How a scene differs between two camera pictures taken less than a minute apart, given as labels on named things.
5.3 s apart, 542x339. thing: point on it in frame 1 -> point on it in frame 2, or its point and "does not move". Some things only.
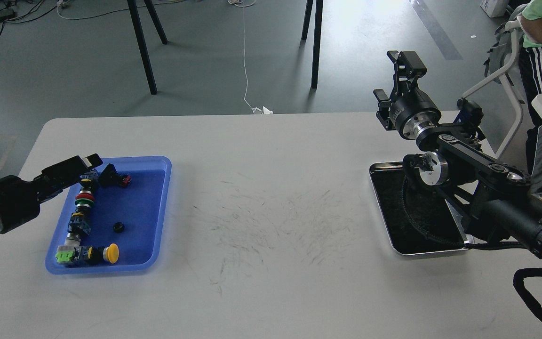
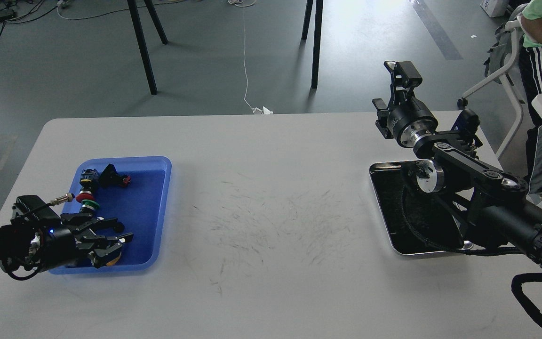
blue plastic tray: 132,216 does not move
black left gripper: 17,199 -> 51,248
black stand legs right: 317,37 does not move
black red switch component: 109,177 does not move
